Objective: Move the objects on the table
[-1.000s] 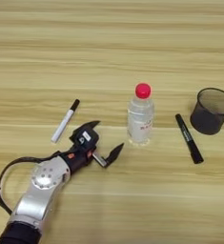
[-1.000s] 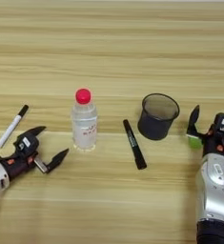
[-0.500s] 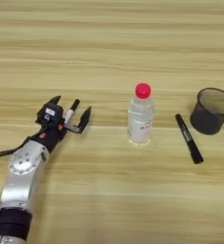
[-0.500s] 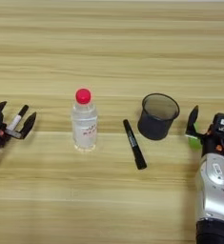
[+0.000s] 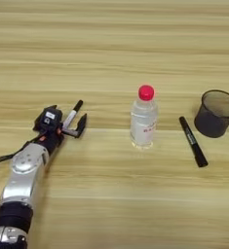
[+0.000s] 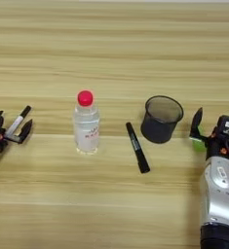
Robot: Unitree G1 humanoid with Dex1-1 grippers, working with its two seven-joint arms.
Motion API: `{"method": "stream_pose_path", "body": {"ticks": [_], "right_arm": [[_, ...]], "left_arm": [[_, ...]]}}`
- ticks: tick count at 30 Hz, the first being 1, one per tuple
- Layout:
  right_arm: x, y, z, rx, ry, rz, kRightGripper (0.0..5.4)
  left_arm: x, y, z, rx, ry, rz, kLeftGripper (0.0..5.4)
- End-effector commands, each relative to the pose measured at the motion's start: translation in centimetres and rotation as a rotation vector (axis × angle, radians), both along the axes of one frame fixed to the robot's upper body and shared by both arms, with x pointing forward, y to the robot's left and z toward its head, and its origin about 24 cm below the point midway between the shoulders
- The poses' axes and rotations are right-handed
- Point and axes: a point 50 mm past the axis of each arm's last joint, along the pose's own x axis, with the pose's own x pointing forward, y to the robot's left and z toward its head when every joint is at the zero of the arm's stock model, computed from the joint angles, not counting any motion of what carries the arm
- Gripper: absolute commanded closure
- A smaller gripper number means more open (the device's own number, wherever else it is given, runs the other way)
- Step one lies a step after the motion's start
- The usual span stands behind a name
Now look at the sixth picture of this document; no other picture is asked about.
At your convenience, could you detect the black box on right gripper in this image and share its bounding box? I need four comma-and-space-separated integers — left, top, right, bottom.
215, 114, 229, 138

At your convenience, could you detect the green rectangular block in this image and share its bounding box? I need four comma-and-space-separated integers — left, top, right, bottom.
189, 124, 208, 153

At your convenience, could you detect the black marker pen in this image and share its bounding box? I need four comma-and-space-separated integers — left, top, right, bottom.
125, 122, 151, 174

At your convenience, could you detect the white marker pen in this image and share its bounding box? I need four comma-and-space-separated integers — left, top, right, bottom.
4, 105, 33, 138

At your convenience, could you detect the clear bottle with red cap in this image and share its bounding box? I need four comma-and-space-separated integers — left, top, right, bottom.
72, 89, 100, 156

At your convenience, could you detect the black mesh pen cup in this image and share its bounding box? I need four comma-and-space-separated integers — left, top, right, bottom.
139, 94, 184, 145

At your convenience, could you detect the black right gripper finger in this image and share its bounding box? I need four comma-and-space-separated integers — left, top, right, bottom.
189, 107, 205, 141

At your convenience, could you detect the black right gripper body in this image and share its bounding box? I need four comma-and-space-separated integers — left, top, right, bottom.
197, 131, 229, 161

